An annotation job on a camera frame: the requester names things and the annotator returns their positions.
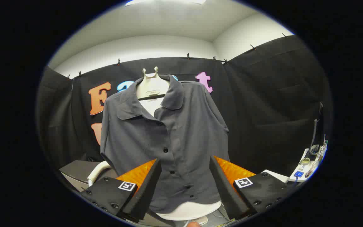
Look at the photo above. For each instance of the white cabinet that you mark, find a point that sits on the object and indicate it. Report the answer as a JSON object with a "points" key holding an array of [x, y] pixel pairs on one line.
{"points": [[276, 176]]}

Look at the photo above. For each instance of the grey drawer cabinet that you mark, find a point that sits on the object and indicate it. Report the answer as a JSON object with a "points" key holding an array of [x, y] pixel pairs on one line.
{"points": [[77, 171]]}

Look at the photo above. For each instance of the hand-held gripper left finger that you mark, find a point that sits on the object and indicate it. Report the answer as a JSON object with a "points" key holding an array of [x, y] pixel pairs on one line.
{"points": [[146, 189]]}

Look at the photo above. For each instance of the white garment steamer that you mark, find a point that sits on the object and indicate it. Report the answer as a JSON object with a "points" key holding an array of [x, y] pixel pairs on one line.
{"points": [[97, 171]]}

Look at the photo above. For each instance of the white side desk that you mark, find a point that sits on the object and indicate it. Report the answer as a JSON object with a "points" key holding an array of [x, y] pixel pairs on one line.
{"points": [[304, 167]]}

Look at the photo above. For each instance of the grey button shirt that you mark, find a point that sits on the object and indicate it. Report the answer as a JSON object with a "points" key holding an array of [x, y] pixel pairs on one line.
{"points": [[184, 132]]}

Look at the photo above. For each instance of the blue device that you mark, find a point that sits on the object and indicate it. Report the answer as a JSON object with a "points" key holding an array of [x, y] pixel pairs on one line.
{"points": [[298, 174]]}

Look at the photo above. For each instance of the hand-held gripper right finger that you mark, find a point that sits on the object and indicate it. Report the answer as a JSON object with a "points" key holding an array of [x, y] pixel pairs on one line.
{"points": [[227, 189]]}

